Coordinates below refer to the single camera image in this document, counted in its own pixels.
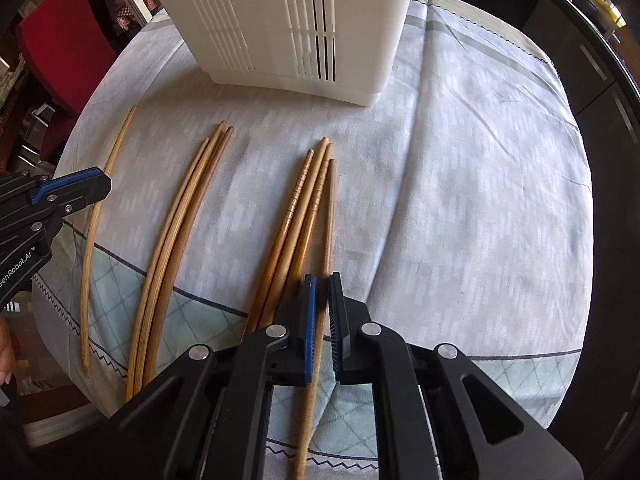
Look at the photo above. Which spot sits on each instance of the person's left hand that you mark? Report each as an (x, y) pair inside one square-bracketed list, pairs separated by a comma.
[(5, 355)]

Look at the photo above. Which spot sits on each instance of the pale patterned tablecloth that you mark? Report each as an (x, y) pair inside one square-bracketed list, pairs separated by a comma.
[(450, 185)]

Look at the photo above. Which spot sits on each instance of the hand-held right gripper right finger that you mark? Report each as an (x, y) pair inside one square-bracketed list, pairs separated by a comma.
[(334, 310)]

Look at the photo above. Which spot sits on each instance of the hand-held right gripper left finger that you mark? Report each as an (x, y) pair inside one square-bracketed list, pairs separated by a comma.
[(311, 310)]

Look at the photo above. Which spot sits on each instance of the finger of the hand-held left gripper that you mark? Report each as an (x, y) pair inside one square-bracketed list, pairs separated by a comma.
[(75, 187)]

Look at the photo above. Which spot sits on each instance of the black kitchen countertop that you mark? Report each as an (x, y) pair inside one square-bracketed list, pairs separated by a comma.
[(607, 45)]

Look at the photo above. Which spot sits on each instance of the white slotted plastic utensil holder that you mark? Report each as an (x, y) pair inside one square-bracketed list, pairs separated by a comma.
[(262, 20)]

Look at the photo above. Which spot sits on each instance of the red covered chair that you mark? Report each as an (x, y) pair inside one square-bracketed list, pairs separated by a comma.
[(60, 45)]

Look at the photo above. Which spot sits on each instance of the green kitchen cabinets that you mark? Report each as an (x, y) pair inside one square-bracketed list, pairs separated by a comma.
[(590, 90)]

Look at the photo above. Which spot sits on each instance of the pale thin wooden chopstick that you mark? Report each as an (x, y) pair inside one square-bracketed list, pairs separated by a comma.
[(86, 270)]

